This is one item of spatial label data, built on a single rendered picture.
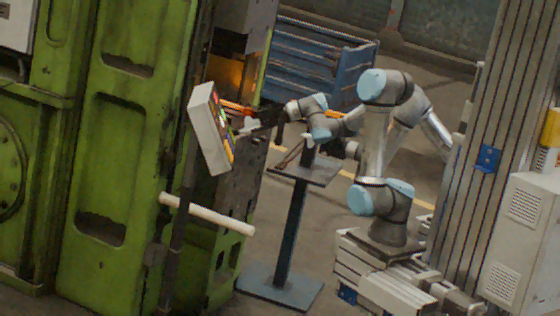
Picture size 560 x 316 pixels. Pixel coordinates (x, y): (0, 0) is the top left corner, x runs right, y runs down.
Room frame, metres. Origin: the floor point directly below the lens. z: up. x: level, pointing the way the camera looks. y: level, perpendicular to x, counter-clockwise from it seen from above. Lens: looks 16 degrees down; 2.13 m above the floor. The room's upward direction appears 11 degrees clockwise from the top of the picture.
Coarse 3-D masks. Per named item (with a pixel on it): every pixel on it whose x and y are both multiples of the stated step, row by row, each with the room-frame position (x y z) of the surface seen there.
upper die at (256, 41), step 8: (216, 32) 4.13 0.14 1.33; (224, 32) 4.11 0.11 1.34; (232, 32) 4.09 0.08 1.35; (256, 32) 4.13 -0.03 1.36; (264, 32) 4.21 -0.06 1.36; (216, 40) 4.12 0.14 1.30; (224, 40) 4.11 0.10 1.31; (232, 40) 4.09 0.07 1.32; (240, 40) 4.08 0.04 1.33; (248, 40) 4.07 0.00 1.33; (256, 40) 4.14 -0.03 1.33; (264, 40) 4.22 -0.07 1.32; (224, 48) 4.10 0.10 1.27; (232, 48) 4.09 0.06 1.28; (240, 48) 4.07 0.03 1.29; (248, 48) 4.09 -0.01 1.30; (256, 48) 4.16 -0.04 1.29; (264, 48) 4.24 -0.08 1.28
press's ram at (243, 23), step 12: (228, 0) 4.06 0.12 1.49; (240, 0) 4.04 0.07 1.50; (252, 0) 4.03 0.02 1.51; (264, 0) 4.14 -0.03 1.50; (276, 0) 4.26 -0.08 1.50; (228, 12) 4.05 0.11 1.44; (240, 12) 4.03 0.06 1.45; (252, 12) 4.06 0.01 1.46; (264, 12) 4.17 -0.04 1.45; (216, 24) 4.07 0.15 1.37; (228, 24) 4.05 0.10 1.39; (240, 24) 4.03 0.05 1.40; (252, 24) 4.08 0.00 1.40; (264, 24) 4.19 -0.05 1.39
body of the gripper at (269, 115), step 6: (276, 102) 3.72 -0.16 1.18; (282, 102) 3.70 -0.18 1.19; (258, 108) 3.74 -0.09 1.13; (264, 108) 3.70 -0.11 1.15; (270, 108) 3.69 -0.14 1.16; (276, 108) 3.70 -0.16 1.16; (282, 108) 3.69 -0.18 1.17; (258, 114) 3.67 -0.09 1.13; (264, 114) 3.67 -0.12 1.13; (270, 114) 3.67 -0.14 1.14; (276, 114) 3.70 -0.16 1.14; (282, 114) 3.70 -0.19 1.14; (264, 120) 3.68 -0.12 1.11; (270, 120) 3.68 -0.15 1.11; (276, 120) 3.69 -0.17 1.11; (288, 120) 3.68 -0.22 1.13; (270, 126) 3.69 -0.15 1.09
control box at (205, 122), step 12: (204, 84) 3.76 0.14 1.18; (192, 96) 3.60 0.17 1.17; (204, 96) 3.54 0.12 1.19; (216, 96) 3.72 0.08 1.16; (192, 108) 3.44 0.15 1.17; (204, 108) 3.44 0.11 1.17; (216, 108) 3.60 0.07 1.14; (192, 120) 3.44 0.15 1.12; (204, 120) 3.44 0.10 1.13; (216, 120) 3.50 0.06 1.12; (204, 132) 3.44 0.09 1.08; (216, 132) 3.44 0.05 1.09; (204, 144) 3.44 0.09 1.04; (216, 144) 3.44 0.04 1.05; (204, 156) 3.44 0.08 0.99; (216, 156) 3.44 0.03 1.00; (216, 168) 3.44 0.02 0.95; (228, 168) 3.44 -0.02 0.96
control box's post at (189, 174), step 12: (192, 168) 3.59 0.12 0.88; (192, 180) 3.60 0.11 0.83; (180, 204) 3.60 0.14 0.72; (180, 216) 3.60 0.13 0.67; (180, 228) 3.59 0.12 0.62; (180, 240) 3.60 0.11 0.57; (180, 252) 3.62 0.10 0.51; (168, 264) 3.60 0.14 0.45; (168, 276) 3.60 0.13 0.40; (168, 288) 3.60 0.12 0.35; (168, 300) 3.60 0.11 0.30; (168, 312) 3.61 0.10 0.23
